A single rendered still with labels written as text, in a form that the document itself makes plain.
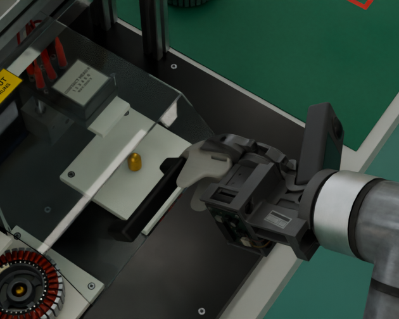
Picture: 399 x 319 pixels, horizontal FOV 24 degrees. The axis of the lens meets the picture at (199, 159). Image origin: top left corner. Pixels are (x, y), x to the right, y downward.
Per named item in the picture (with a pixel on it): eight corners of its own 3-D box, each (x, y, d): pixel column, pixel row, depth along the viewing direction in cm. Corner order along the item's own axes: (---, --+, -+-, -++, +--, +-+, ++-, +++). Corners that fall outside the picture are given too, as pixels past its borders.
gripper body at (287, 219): (192, 195, 89) (289, 222, 80) (241, 132, 92) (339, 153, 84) (223, 245, 93) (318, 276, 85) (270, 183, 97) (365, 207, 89)
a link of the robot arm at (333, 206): (380, 159, 81) (406, 219, 86) (338, 151, 84) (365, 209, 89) (337, 223, 78) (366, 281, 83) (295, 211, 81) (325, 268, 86)
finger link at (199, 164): (142, 169, 96) (206, 187, 90) (175, 130, 99) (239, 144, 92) (156, 189, 98) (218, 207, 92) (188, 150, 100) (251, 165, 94)
